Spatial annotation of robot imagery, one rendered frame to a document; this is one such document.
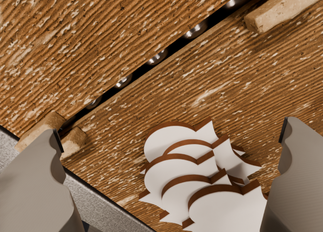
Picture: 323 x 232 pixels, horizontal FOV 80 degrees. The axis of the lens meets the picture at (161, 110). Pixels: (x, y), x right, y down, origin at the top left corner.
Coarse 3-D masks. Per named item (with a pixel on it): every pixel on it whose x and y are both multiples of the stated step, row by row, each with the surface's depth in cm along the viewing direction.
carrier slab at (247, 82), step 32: (256, 0) 17; (320, 0) 17; (224, 32) 18; (288, 32) 18; (320, 32) 18; (160, 64) 21; (192, 64) 20; (224, 64) 20; (256, 64) 20; (288, 64) 20; (320, 64) 20; (128, 96) 21; (160, 96) 22; (192, 96) 22; (224, 96) 22; (256, 96) 22; (288, 96) 22; (320, 96) 22; (96, 128) 24; (128, 128) 24; (224, 128) 24; (256, 128) 24; (320, 128) 25; (64, 160) 26; (96, 160) 27; (128, 160) 27; (256, 160) 27; (128, 192) 30; (160, 224) 36
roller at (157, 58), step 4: (168, 48) 21; (172, 48) 22; (160, 52) 21; (164, 52) 21; (168, 52) 21; (172, 52) 21; (156, 56) 21; (160, 56) 21; (164, 56) 21; (168, 56) 21; (152, 60) 21; (156, 60) 21; (160, 60) 21; (144, 64) 22; (148, 64) 22; (152, 64) 21; (156, 64) 21; (148, 68) 22
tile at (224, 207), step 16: (208, 192) 23; (224, 192) 22; (240, 192) 23; (256, 192) 22; (192, 208) 24; (208, 208) 24; (224, 208) 24; (240, 208) 24; (256, 208) 24; (192, 224) 26; (208, 224) 26; (224, 224) 26; (240, 224) 26; (256, 224) 26
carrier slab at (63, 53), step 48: (0, 0) 16; (48, 0) 16; (96, 0) 17; (144, 0) 17; (192, 0) 17; (0, 48) 18; (48, 48) 19; (96, 48) 19; (144, 48) 19; (0, 96) 21; (48, 96) 21; (96, 96) 21
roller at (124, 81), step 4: (136, 72) 23; (140, 72) 24; (128, 76) 22; (132, 76) 23; (136, 76) 23; (124, 80) 22; (128, 80) 22; (132, 80) 23; (116, 84) 22; (120, 84) 22; (124, 84) 22; (128, 84) 23; (112, 88) 23; (116, 88) 23; (120, 88) 23; (116, 92) 24
